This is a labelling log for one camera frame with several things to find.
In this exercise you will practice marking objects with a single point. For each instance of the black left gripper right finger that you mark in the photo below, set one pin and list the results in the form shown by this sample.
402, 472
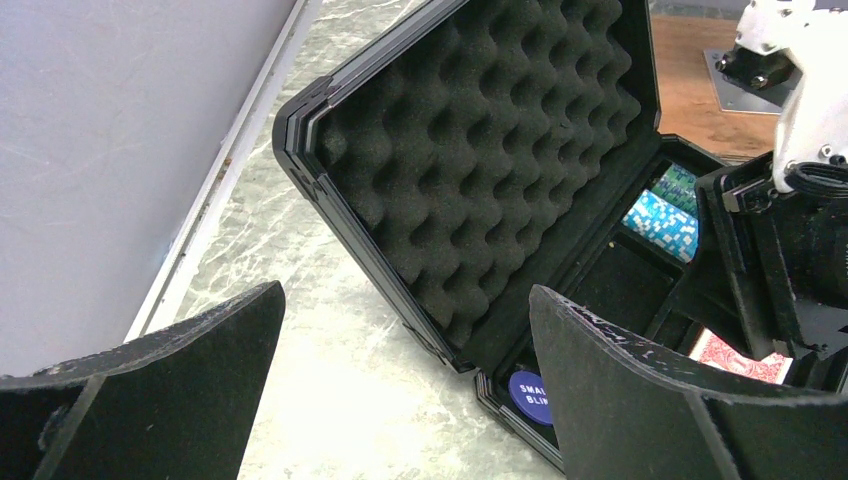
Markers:
625, 407

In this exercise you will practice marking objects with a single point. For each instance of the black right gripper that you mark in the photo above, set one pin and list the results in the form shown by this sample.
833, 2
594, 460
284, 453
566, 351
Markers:
784, 256

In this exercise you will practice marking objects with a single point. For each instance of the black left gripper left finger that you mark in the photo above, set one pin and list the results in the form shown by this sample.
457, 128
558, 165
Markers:
178, 403

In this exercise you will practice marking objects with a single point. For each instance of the blue small blind button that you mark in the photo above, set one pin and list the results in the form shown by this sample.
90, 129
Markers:
527, 392

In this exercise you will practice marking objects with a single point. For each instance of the red playing card deck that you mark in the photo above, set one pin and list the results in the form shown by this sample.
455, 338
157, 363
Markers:
710, 350

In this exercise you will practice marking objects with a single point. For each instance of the white blue chip stack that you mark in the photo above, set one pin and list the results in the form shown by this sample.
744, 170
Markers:
664, 225

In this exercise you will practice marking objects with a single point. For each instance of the green blue chip stack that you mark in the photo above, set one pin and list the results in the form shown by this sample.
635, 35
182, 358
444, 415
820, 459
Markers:
677, 187

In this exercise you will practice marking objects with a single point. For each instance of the black poker set case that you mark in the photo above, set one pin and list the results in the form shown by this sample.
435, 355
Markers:
480, 148

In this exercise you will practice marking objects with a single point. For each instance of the wooden base board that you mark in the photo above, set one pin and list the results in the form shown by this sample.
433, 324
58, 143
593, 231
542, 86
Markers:
689, 106

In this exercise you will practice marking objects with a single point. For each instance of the grey metal stand bracket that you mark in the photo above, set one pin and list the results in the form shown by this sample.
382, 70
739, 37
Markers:
734, 97

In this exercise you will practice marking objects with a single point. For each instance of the aluminium frame rail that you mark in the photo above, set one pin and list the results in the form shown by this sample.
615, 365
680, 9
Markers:
160, 306

